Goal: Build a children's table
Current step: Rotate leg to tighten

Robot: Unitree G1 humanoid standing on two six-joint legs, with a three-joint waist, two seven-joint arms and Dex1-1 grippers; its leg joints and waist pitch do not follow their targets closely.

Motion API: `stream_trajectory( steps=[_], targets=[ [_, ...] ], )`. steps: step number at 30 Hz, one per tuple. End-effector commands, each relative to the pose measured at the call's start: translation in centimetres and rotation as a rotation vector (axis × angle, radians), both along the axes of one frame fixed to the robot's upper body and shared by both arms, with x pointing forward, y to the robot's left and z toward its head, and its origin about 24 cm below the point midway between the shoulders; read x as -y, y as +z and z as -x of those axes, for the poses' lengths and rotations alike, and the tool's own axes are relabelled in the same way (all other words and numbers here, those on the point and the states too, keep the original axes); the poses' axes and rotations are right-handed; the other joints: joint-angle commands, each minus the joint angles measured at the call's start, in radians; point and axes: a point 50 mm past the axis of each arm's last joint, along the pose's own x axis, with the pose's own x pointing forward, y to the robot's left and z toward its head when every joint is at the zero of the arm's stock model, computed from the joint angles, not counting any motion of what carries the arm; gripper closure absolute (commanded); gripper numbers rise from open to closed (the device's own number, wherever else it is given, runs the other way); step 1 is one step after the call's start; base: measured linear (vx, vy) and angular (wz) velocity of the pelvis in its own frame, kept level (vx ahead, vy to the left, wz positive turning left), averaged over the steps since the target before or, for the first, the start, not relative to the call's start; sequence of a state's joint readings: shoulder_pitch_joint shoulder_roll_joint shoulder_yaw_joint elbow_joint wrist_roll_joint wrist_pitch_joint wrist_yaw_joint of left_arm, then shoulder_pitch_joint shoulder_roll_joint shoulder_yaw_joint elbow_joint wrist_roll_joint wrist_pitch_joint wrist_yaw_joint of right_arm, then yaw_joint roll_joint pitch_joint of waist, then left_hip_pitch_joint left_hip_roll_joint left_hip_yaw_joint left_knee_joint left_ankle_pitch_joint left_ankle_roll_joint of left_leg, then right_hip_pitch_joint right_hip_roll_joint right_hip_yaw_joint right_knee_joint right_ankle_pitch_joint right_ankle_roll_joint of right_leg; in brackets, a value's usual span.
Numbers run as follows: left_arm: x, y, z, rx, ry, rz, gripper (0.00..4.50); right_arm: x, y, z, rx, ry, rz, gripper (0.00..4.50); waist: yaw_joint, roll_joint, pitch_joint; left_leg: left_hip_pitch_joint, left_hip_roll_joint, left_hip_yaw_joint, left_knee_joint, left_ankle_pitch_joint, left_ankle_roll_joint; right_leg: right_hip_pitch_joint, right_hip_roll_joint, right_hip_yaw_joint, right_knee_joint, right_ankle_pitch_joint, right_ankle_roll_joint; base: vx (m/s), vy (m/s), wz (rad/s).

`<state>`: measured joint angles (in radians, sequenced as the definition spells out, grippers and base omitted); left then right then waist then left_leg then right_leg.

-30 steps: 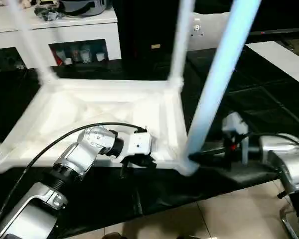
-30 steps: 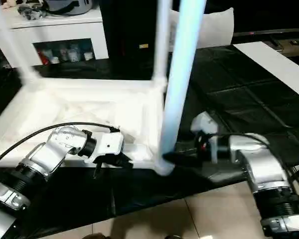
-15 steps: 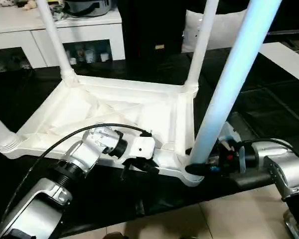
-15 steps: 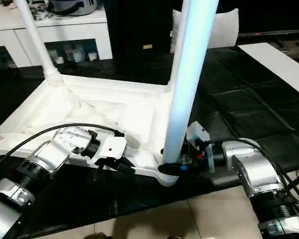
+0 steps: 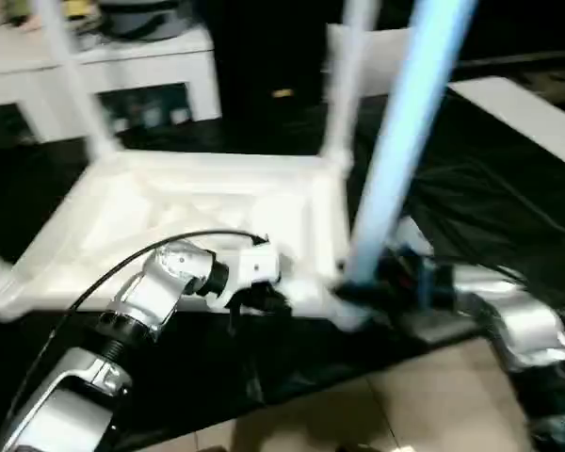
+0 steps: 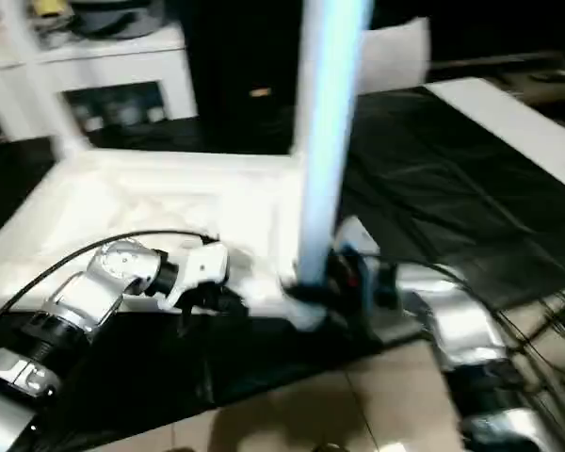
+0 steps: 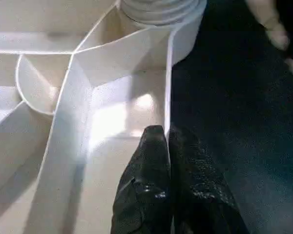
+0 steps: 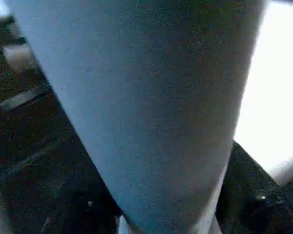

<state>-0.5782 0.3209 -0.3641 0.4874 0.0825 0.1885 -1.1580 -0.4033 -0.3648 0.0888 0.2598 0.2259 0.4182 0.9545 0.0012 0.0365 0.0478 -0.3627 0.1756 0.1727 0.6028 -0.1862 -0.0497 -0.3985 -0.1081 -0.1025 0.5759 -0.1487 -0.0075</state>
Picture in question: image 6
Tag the white plastic table top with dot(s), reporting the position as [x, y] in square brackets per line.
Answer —
[122, 198]

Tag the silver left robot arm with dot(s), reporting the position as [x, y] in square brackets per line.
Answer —
[89, 287]

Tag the black table mat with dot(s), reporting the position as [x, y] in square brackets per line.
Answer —
[452, 165]

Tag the white pillow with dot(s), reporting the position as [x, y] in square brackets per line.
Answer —
[395, 56]

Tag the white flat board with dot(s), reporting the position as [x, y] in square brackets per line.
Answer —
[522, 132]

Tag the white glass-door cabinet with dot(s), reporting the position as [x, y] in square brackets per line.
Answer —
[99, 70]

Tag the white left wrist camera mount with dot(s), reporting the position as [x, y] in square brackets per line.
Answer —
[202, 266]

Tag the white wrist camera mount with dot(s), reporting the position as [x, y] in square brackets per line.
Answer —
[202, 266]
[362, 240]

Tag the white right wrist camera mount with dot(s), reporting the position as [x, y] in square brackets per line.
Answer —
[362, 240]

